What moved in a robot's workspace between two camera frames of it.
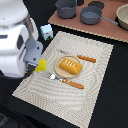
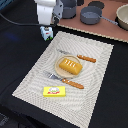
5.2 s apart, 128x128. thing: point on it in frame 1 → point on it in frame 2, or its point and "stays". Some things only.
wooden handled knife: x=77 y=55 stays
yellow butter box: x=42 y=65 → x=54 y=91
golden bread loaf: x=70 y=66 stays
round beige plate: x=61 y=72 stays
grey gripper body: x=32 y=53 → x=57 y=13
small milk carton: x=47 y=32 stays
